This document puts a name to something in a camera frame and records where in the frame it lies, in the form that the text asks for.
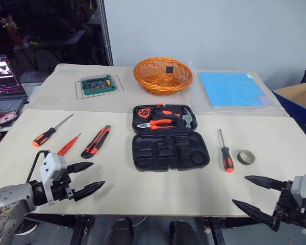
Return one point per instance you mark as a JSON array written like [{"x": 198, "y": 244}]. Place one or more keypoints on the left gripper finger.
[
  {"x": 88, "y": 190},
  {"x": 79, "y": 167}
]

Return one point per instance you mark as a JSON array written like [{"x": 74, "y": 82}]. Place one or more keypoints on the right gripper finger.
[
  {"x": 260, "y": 215},
  {"x": 267, "y": 182}
]

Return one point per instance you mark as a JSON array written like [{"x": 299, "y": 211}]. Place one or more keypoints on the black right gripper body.
[{"x": 292, "y": 209}]

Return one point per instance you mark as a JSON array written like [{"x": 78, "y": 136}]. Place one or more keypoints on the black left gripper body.
[{"x": 61, "y": 190}]

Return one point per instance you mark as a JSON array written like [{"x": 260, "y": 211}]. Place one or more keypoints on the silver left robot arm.
[{"x": 7, "y": 199}]

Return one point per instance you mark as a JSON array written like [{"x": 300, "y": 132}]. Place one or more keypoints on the black plastic tool case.
[{"x": 168, "y": 153}]

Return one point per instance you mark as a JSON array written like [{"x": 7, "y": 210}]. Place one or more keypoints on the orange tester pen screwdriver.
[{"x": 66, "y": 147}]

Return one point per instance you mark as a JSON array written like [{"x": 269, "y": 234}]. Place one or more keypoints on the black orange utility knife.
[{"x": 94, "y": 145}]

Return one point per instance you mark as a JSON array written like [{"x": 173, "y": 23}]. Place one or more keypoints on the grey tape roll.
[{"x": 241, "y": 158}]

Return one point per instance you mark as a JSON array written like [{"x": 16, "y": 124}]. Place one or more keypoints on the black orange screwdriver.
[
  {"x": 42, "y": 139},
  {"x": 227, "y": 158}
]

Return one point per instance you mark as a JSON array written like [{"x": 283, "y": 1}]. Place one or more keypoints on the dark rounded shape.
[
  {"x": 120, "y": 232},
  {"x": 183, "y": 233}
]

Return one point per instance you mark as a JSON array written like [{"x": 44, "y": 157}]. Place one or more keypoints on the clear plastic bag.
[{"x": 278, "y": 107}]

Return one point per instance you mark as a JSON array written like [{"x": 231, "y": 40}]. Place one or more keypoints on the blue cardboard box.
[{"x": 295, "y": 108}]

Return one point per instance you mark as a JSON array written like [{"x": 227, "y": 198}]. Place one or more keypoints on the green screwdriver bit box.
[{"x": 99, "y": 85}]

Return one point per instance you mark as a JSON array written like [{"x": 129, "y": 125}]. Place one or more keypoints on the black orange tape measure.
[{"x": 144, "y": 112}]

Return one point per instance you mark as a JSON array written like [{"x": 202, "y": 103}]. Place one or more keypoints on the smartphone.
[{"x": 7, "y": 117}]

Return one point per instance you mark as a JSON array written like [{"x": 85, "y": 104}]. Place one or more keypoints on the blue sheet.
[{"x": 232, "y": 89}]

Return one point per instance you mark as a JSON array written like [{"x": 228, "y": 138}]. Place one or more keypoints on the small claw hammer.
[{"x": 188, "y": 120}]

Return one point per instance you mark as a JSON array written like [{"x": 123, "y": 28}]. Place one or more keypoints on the orange wicker basket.
[{"x": 148, "y": 81}]

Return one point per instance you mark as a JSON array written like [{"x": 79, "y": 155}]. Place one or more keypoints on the open laptop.
[{"x": 2, "y": 76}]

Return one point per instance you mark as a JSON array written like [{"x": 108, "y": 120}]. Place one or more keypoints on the small black square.
[{"x": 169, "y": 70}]

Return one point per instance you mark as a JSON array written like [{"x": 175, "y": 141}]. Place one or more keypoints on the grey metal pillar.
[{"x": 105, "y": 30}]

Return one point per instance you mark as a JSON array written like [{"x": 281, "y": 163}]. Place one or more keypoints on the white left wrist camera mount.
[{"x": 49, "y": 163}]

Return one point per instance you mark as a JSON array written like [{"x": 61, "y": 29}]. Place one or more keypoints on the black table frame leg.
[
  {"x": 216, "y": 232},
  {"x": 79, "y": 232}
]

